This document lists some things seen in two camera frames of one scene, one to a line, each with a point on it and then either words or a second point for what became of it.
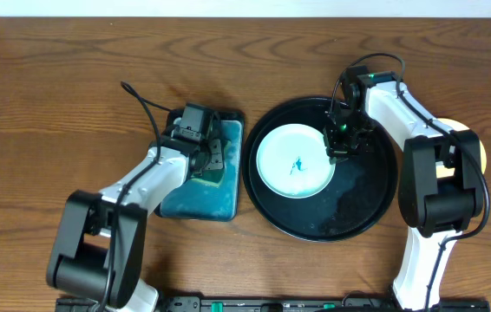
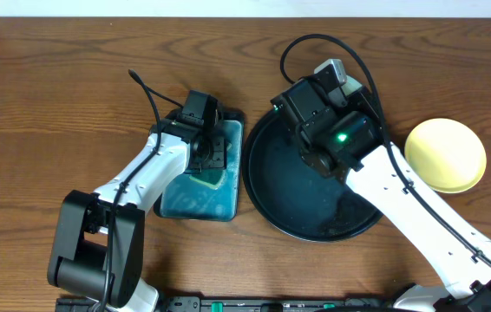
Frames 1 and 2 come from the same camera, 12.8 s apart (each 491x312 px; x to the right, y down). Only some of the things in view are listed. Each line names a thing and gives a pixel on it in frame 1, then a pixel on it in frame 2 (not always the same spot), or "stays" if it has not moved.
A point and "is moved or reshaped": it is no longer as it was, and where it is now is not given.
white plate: x=292 y=161 is moved or reshaped
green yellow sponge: x=206 y=182 stays
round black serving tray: x=360 y=189 stays
